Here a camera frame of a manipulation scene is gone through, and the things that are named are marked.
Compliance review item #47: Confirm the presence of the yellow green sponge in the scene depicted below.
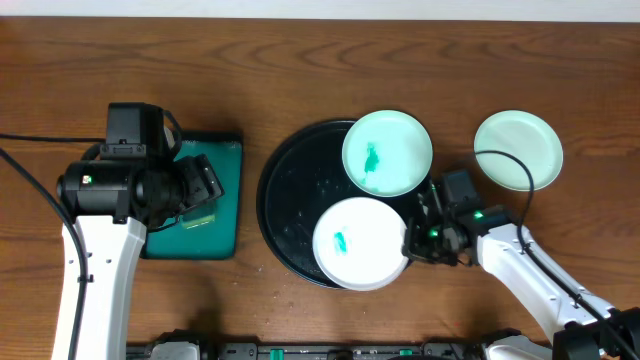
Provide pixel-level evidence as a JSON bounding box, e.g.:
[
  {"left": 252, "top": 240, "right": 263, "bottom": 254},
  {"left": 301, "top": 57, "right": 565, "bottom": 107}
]
[{"left": 180, "top": 209, "right": 216, "bottom": 229}]

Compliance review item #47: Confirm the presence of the white plate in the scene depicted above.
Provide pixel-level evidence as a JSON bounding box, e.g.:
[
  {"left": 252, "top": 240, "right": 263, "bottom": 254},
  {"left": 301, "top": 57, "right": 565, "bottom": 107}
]
[{"left": 312, "top": 197, "right": 409, "bottom": 291}]

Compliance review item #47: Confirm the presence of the mint plate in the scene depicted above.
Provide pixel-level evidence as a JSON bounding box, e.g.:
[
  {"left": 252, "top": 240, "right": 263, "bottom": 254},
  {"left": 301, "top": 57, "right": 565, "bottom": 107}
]
[
  {"left": 474, "top": 110, "right": 564, "bottom": 191},
  {"left": 341, "top": 110, "right": 434, "bottom": 197}
]

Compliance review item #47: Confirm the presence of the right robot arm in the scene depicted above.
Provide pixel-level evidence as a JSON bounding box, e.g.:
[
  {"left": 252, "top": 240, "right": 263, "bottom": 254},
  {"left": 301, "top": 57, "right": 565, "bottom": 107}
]
[{"left": 402, "top": 175, "right": 639, "bottom": 359}]

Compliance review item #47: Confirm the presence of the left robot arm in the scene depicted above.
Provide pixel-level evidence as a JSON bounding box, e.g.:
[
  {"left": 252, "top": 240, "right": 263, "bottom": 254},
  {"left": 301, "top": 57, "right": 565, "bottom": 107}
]
[{"left": 52, "top": 103, "right": 224, "bottom": 359}]

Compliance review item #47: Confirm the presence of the black rectangular sponge tray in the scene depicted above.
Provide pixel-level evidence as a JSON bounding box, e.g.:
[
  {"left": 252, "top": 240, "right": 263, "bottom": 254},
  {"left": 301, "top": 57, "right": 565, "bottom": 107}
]
[{"left": 141, "top": 131, "right": 243, "bottom": 260}]

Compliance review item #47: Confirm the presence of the round black tray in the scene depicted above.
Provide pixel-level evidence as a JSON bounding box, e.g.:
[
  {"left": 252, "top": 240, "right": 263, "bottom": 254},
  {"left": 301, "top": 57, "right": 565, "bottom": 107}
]
[{"left": 255, "top": 117, "right": 436, "bottom": 291}]

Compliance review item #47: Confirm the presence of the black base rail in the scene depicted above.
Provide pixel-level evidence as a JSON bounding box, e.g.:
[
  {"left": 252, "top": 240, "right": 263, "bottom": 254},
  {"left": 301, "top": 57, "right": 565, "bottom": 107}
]
[{"left": 124, "top": 330, "right": 488, "bottom": 360}]

